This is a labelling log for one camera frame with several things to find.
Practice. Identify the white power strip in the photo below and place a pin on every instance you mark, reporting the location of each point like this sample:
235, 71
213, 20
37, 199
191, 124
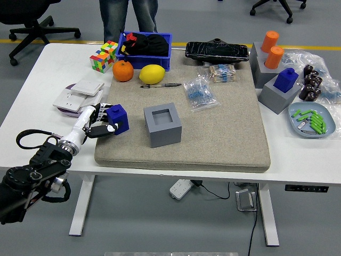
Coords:
181, 188

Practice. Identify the white wall socket panel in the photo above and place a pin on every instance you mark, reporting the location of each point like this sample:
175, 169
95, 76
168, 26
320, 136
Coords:
68, 100

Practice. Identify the black desk control panel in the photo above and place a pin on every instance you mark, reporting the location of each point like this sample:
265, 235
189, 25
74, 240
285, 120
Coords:
306, 188

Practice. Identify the black fabric bundle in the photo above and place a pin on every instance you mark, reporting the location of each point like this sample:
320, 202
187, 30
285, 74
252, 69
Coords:
157, 45

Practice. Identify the blue-grey shallow plate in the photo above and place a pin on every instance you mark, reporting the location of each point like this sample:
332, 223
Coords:
295, 128

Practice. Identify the clear black ballpoint pen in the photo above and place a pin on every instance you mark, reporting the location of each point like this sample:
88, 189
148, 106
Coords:
162, 85

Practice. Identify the white blank wall panel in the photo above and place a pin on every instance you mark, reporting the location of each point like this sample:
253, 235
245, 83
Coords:
93, 99

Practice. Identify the grey block with round hole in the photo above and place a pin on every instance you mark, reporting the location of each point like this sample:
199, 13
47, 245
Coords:
255, 54
263, 76

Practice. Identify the black office chair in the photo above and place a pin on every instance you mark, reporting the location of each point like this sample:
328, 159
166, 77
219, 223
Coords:
282, 6
26, 16

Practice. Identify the green cylindrical battery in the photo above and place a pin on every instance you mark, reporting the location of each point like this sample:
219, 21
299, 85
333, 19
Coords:
306, 112
317, 129
302, 118
317, 120
296, 113
317, 124
317, 114

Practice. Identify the silver metal stand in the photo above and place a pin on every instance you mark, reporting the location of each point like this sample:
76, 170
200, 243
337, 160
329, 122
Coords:
245, 200

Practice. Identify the person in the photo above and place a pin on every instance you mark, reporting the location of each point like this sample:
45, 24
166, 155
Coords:
114, 18

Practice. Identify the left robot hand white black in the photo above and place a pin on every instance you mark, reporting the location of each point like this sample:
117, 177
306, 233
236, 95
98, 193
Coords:
84, 121

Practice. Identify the yellow lemon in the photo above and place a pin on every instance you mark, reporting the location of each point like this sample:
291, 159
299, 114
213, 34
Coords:
152, 74

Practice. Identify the white wall switch panel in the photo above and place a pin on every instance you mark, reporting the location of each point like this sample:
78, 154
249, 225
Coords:
86, 86

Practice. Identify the orange fruit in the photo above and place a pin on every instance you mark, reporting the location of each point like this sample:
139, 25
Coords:
123, 71

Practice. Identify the small white silver stick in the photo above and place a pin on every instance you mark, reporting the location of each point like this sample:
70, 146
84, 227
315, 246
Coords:
302, 124

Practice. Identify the large colourful puzzle cube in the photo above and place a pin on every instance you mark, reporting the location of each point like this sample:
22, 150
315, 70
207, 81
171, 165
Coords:
100, 62

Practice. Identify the taped bundle of resistors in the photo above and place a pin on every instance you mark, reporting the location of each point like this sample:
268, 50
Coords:
222, 73

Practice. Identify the clear bag of blue resistors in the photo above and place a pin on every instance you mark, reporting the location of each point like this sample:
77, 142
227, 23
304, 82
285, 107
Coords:
200, 93

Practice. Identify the blue square seal stamp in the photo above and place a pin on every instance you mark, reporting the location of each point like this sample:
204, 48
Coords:
285, 80
121, 117

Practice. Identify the black glove with red patch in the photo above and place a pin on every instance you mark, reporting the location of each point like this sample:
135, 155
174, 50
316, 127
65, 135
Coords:
132, 44

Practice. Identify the black glossy rearview mirror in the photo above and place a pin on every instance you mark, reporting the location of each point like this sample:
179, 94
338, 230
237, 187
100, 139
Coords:
216, 52

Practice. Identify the dark brown capacitor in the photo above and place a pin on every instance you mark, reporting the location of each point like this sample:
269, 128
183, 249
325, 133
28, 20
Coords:
309, 79
317, 92
309, 96
309, 89
315, 74
308, 70
318, 81

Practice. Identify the clear bag of blue parts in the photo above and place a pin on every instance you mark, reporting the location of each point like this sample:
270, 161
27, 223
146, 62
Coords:
331, 92

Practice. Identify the small colourful puzzle cube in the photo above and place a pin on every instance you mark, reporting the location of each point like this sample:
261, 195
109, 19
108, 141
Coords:
110, 48

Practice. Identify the blue plastic bin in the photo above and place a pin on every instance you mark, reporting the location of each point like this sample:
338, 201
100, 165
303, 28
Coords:
152, 62

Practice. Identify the crumpled clear plastic bag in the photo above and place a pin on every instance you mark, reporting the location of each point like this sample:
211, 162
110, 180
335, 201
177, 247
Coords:
329, 72

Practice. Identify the orange cylinder stamp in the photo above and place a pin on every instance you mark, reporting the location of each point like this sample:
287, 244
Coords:
270, 41
274, 57

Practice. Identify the grey-brown fabric mat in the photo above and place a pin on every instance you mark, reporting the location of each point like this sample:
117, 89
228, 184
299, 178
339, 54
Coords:
213, 138

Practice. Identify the grey square holder block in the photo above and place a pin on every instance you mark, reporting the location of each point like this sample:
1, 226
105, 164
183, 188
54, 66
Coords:
165, 136
275, 100

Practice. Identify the white table leg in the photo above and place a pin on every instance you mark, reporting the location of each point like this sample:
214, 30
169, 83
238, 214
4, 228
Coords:
269, 216
81, 205

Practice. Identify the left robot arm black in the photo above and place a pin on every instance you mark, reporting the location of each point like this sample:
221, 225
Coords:
50, 160

